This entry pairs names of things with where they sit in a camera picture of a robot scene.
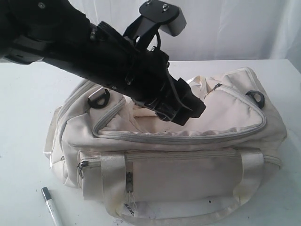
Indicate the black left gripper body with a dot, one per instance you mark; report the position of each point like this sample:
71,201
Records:
149,82

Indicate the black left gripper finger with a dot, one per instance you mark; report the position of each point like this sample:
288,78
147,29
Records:
191,94
174,111

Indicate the cream fabric duffel bag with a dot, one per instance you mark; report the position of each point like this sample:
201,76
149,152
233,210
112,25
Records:
117,152

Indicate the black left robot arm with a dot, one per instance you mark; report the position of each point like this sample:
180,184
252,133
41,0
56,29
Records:
132,63

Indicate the silver black marker pen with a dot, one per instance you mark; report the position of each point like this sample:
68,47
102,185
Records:
51,207

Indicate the white backdrop curtain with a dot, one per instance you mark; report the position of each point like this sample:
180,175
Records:
237,30

